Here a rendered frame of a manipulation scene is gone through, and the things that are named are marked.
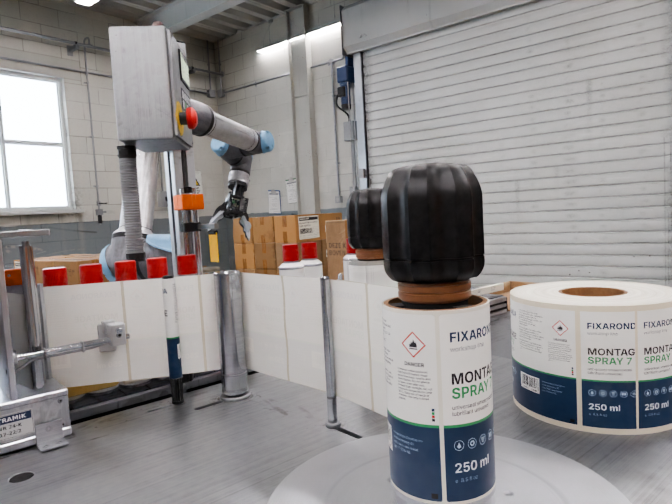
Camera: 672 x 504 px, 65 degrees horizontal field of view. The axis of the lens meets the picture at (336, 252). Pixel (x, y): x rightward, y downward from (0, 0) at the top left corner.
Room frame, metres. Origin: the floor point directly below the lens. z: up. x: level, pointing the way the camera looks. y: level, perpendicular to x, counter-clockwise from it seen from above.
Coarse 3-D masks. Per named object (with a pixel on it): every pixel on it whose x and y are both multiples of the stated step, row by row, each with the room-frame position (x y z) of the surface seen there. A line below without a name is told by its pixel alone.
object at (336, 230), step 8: (328, 224) 1.65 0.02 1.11; (336, 224) 1.62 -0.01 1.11; (344, 224) 1.59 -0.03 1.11; (328, 232) 1.65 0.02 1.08; (336, 232) 1.62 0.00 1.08; (344, 232) 1.59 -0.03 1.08; (328, 240) 1.65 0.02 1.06; (336, 240) 1.62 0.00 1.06; (344, 240) 1.60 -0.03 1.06; (328, 248) 1.65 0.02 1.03; (336, 248) 1.63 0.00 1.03; (344, 248) 1.60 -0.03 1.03; (328, 256) 1.66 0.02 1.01; (336, 256) 1.63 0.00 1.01; (344, 256) 1.60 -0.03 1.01; (328, 264) 1.66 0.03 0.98; (336, 264) 1.63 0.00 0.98; (328, 272) 1.66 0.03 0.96; (336, 272) 1.63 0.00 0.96
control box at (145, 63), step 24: (120, 48) 0.90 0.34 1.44; (144, 48) 0.91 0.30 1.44; (168, 48) 0.92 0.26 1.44; (120, 72) 0.90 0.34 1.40; (144, 72) 0.91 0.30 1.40; (168, 72) 0.91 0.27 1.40; (120, 96) 0.90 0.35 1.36; (144, 96) 0.91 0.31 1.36; (168, 96) 0.91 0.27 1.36; (120, 120) 0.90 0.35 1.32; (144, 120) 0.91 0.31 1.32; (168, 120) 0.91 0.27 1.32; (144, 144) 0.96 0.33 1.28; (168, 144) 0.97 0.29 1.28; (192, 144) 1.07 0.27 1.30
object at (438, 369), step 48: (384, 192) 0.42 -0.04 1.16; (432, 192) 0.39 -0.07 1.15; (480, 192) 0.41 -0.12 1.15; (384, 240) 0.42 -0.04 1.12; (432, 240) 0.39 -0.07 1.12; (480, 240) 0.41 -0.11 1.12; (432, 288) 0.40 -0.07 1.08; (384, 336) 0.42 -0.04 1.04; (432, 336) 0.39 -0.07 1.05; (480, 336) 0.40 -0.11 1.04; (432, 384) 0.39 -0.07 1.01; (480, 384) 0.40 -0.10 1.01; (432, 432) 0.39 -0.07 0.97; (480, 432) 0.39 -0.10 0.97; (432, 480) 0.39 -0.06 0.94; (480, 480) 0.39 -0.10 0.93
